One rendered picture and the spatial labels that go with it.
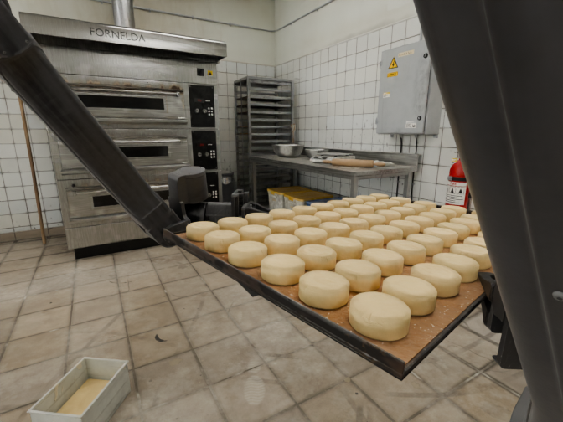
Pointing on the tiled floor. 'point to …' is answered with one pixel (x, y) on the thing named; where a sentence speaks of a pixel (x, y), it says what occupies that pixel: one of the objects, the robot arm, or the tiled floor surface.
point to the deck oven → (131, 118)
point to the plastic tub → (85, 393)
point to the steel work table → (407, 163)
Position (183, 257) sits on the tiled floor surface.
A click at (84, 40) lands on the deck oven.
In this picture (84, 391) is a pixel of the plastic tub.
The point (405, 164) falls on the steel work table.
